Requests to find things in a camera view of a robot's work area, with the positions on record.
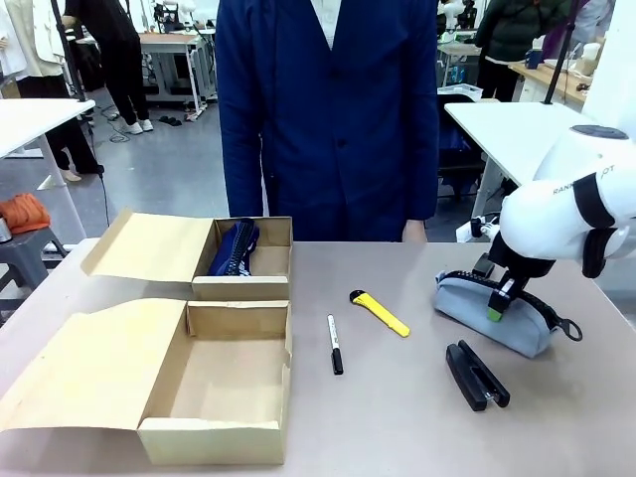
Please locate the blue zip pencil case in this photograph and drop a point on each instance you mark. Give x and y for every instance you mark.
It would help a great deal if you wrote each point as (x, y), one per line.
(233, 248)

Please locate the black tripod pole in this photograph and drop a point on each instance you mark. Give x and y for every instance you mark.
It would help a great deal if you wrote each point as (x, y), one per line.
(69, 54)

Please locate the person in blue coat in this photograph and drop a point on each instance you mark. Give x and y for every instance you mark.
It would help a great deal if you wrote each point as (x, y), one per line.
(328, 124)

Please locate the white table with round corner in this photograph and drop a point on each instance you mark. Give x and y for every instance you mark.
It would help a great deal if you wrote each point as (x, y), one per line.
(35, 119)

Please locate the small cardboard box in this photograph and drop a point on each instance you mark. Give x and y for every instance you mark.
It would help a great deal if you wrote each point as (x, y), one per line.
(149, 248)

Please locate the grey stool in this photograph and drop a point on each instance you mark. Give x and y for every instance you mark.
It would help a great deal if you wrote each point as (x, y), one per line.
(27, 258)

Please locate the grey zip pencil case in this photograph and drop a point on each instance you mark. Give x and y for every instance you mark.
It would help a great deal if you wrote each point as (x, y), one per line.
(497, 328)

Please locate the dark blue cup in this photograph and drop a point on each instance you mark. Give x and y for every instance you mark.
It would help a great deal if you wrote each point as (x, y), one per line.
(533, 59)

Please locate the person in dark green jacket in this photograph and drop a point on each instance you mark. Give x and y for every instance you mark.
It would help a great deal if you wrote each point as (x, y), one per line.
(517, 35)

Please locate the silver can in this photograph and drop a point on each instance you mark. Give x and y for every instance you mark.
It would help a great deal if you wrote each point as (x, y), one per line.
(4, 231)

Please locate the person in black clothes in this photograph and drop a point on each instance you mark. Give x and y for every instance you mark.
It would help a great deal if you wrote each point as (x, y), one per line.
(121, 54)

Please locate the white background workbench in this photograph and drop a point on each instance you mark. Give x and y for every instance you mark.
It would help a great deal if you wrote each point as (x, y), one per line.
(171, 54)

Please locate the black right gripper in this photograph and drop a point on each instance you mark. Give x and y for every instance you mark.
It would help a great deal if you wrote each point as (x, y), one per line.
(522, 268)

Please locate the wooden background table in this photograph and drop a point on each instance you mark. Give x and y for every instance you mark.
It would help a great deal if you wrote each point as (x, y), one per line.
(551, 79)

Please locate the black stapler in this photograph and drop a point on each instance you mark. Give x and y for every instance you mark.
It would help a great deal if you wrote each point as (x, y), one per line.
(477, 377)

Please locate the white black-capped marker pen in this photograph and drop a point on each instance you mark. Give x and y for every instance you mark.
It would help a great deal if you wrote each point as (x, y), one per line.
(334, 343)

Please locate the person in white coat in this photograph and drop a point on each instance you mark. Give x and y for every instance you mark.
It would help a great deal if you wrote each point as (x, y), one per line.
(45, 45)

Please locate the person's left hand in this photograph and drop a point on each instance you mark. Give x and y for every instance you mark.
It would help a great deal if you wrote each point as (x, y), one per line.
(414, 232)

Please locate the white table with angled legs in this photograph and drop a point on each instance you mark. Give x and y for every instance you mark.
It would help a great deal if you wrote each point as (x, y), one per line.
(497, 134)

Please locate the yellow utility knife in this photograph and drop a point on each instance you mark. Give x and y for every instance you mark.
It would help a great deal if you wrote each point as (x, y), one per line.
(382, 315)

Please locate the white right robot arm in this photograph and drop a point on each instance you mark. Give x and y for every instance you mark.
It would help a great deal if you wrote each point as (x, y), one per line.
(541, 218)

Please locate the black slanted stand pole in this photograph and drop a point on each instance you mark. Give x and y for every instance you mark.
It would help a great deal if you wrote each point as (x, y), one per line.
(561, 54)

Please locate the orange cloth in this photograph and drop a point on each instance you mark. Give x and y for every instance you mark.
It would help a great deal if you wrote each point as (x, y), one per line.
(25, 212)

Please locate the large cardboard box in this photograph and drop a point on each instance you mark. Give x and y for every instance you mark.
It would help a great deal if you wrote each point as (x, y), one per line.
(99, 367)

